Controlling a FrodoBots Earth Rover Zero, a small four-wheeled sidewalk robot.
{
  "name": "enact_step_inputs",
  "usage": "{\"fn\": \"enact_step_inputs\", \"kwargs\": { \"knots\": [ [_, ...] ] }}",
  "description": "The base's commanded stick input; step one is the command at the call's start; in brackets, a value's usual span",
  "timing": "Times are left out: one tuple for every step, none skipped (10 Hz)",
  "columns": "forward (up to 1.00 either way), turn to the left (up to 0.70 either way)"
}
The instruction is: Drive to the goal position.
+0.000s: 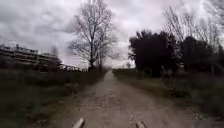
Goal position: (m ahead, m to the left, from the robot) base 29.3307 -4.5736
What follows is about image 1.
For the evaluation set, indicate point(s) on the large bare tree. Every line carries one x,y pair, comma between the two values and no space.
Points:
91,60

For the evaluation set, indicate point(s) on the grey gravel path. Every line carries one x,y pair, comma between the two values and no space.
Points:
110,103

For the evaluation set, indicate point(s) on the row of dark trees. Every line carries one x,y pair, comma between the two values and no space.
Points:
150,50

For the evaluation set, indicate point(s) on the robot's own part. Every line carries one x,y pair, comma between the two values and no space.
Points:
140,125
79,124

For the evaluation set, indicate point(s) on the grass verge with weeds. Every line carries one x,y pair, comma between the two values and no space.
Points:
200,93
33,96

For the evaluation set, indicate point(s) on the long low building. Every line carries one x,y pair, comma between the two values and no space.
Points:
26,55

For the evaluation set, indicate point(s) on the wooden rail fence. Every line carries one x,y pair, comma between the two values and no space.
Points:
71,68

